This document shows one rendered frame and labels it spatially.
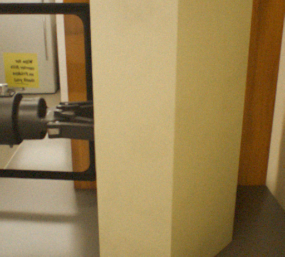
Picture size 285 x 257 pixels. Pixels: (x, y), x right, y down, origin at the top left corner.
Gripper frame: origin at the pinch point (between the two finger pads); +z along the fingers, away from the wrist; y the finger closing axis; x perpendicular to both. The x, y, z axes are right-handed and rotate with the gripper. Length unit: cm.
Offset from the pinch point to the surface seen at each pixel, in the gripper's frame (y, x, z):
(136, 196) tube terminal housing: -15.3, 7.0, -0.7
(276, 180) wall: 23, 25, 37
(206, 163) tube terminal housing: -9.1, 4.8, 10.9
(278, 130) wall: 25.9, 12.3, 36.8
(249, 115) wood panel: 21.8, 6.7, 27.4
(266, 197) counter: 15.6, 25.5, 31.8
